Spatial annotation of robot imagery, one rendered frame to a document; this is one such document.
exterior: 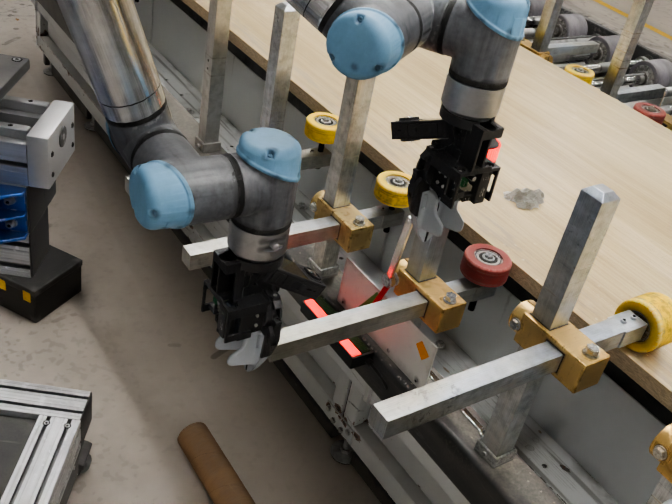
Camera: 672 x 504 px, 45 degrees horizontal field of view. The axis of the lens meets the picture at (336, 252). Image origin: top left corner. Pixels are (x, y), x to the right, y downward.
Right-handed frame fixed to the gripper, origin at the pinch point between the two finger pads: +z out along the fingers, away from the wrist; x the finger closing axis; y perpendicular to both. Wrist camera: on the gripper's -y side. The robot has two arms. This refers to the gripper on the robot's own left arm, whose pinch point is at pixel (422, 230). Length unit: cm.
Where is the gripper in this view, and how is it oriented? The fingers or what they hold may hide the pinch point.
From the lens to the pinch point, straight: 116.0
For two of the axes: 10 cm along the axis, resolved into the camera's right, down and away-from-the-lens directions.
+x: 8.3, -1.9, 5.3
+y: 5.4, 5.5, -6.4
